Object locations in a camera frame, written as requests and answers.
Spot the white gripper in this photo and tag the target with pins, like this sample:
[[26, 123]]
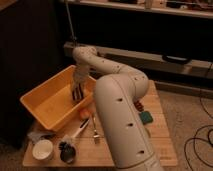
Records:
[[80, 74]]

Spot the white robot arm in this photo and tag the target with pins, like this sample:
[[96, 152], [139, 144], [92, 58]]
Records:
[[115, 95]]

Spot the yellow plastic tray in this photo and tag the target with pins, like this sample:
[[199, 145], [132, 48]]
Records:
[[51, 102]]

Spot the orange round fruit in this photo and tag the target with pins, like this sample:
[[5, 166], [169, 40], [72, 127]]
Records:
[[85, 113]]

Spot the wooden board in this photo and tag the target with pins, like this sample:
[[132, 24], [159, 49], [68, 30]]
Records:
[[90, 154]]

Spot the silver fork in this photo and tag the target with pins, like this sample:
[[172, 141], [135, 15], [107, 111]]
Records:
[[96, 135]]

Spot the metal vertical pole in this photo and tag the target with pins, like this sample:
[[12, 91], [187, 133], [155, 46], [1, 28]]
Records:
[[73, 37]]

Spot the green sponge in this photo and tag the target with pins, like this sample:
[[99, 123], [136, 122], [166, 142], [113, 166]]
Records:
[[146, 117]]

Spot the grey crumpled cloth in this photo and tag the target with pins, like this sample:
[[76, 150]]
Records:
[[35, 136]]

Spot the metal measuring cup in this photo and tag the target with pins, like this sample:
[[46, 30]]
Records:
[[68, 154]]

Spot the white bowl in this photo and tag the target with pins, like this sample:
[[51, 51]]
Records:
[[43, 150]]

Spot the brown chain toy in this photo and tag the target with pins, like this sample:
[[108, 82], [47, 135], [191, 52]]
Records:
[[139, 106]]

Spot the grey metal rail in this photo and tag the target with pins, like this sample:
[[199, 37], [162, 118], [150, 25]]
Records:
[[160, 60]]

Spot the wall shelf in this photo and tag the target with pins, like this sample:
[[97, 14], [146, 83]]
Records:
[[156, 6]]

